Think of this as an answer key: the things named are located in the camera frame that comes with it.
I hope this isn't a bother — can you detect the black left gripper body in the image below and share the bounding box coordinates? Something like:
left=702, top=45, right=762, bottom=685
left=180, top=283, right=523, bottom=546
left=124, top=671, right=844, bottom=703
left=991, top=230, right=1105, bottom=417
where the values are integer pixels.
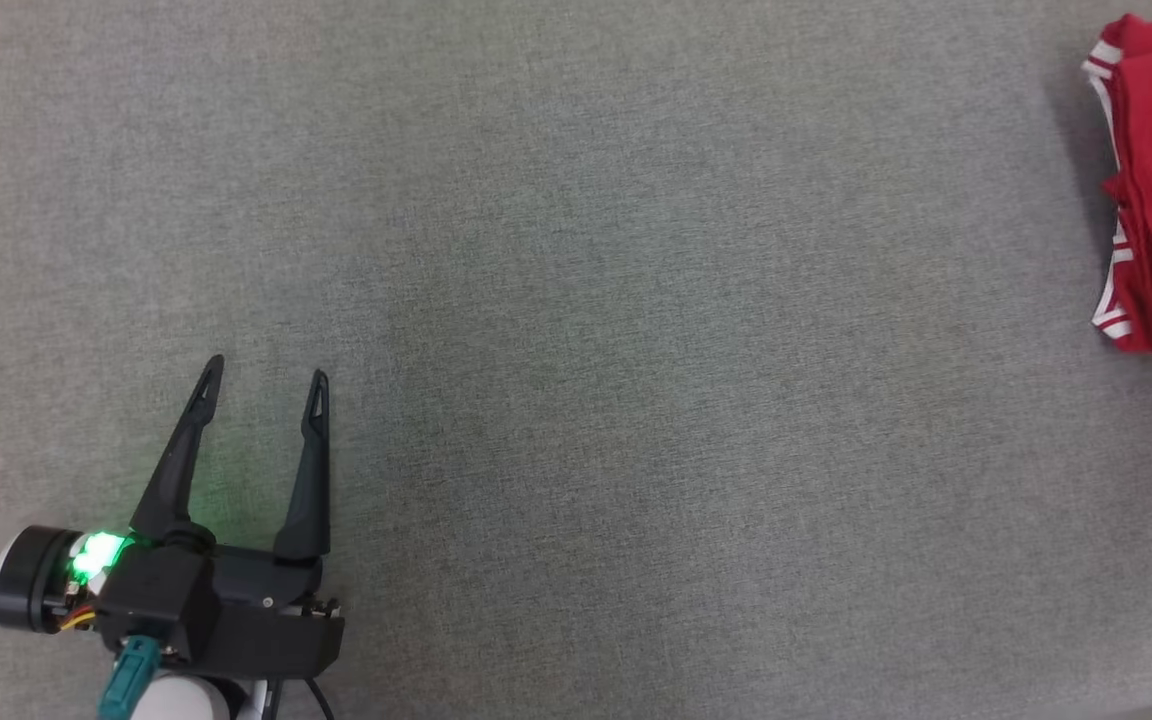
left=181, top=548, right=345, bottom=681

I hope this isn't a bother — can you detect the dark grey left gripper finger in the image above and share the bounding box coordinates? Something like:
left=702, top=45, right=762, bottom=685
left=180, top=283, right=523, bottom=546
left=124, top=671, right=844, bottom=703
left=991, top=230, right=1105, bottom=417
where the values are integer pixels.
left=273, top=369, right=330, bottom=561
left=129, top=355, right=226, bottom=549

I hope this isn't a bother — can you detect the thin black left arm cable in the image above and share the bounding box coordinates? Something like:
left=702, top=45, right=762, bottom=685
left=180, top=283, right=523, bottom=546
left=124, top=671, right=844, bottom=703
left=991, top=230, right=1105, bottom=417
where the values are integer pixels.
left=261, top=677, right=337, bottom=720

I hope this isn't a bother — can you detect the teal left camera cable plug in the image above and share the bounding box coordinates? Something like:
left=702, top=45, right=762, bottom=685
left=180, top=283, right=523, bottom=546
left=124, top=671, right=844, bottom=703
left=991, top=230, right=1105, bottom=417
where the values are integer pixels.
left=96, top=633, right=159, bottom=720

